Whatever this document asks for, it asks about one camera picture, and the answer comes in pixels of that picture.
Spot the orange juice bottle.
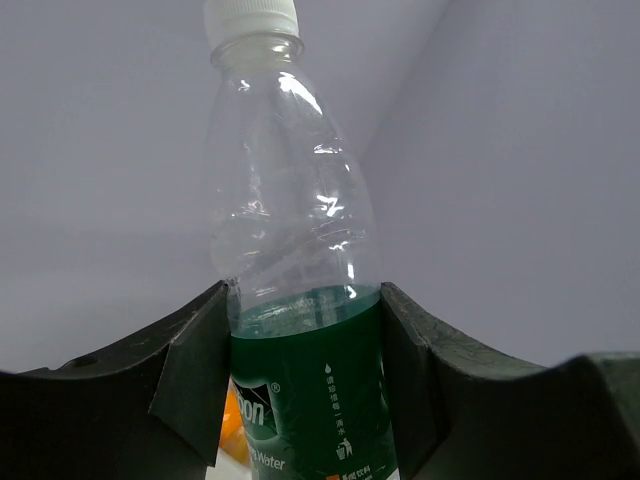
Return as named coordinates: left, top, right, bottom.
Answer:
left=219, top=386, right=250, bottom=466

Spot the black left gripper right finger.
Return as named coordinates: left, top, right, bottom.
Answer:
left=381, top=283, right=639, bottom=479

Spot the green label clear bottle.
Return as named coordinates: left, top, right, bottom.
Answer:
left=204, top=1, right=399, bottom=479

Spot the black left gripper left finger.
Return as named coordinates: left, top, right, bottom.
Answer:
left=1, top=282, right=230, bottom=479

